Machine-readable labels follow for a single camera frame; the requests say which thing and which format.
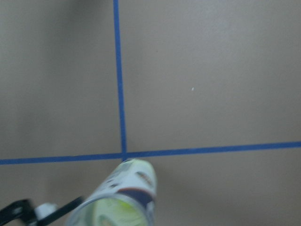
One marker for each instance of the white blue tennis ball can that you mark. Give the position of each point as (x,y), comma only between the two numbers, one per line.
(125,198)

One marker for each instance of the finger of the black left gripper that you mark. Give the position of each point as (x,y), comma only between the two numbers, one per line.
(42,215)

